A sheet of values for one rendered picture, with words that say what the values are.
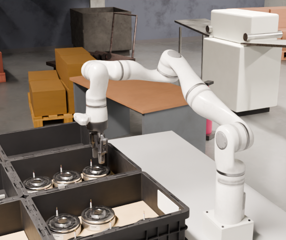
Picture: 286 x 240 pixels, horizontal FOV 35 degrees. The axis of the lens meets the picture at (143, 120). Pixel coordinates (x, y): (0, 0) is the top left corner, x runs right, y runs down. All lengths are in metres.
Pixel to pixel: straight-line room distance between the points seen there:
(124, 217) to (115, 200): 0.08
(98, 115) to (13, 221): 0.45
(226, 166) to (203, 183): 0.54
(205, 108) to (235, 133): 0.17
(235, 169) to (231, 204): 0.12
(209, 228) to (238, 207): 0.13
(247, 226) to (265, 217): 0.21
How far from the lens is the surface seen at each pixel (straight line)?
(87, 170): 1.73
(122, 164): 1.68
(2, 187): 1.72
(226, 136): 1.42
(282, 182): 3.71
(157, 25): 10.17
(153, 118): 3.23
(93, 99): 1.57
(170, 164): 2.16
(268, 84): 5.23
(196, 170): 2.11
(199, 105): 1.54
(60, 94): 4.79
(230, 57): 5.04
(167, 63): 1.68
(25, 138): 2.00
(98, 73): 1.53
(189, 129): 3.46
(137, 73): 1.63
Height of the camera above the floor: 1.58
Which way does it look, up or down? 18 degrees down
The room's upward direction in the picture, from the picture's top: straight up
